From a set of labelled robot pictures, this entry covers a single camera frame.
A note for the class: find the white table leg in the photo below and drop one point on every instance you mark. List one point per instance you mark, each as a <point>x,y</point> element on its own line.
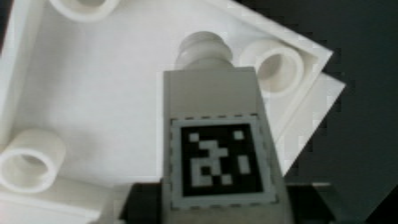
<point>222,185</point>

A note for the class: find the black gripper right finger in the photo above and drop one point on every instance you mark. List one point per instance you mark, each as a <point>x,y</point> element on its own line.
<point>314,203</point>

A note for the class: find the white square tabletop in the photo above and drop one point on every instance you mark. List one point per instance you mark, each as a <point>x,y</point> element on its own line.
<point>85,52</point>

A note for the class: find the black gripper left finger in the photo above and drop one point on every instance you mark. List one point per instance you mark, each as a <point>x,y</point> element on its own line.
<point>140,209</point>

